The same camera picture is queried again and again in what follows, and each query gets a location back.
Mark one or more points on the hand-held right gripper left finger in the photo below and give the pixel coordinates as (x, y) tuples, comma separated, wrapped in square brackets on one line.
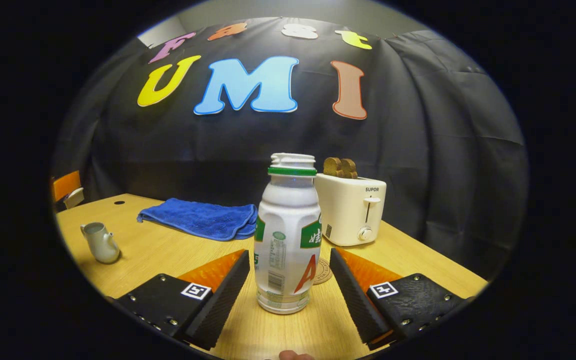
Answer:
[(218, 305)]

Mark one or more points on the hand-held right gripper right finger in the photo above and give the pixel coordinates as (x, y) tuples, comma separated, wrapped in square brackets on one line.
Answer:
[(355, 300)]

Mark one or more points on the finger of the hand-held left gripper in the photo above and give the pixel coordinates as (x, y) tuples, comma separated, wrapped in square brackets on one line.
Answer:
[(65, 184)]

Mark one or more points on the white blue teacup lid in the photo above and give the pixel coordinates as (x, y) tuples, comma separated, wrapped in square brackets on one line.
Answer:
[(74, 198)]

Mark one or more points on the round brown coaster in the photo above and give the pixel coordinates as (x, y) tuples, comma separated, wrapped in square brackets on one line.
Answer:
[(324, 272)]

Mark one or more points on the white plastic water bottle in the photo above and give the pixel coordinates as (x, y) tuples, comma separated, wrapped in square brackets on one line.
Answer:
[(288, 235)]

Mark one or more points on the blue towel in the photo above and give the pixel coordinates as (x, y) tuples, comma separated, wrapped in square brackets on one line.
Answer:
[(198, 217)]

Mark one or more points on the cream toaster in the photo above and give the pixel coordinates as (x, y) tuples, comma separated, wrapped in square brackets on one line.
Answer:
[(348, 210)]

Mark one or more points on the brown bread slice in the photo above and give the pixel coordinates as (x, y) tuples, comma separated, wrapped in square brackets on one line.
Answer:
[(350, 170), (333, 167)]

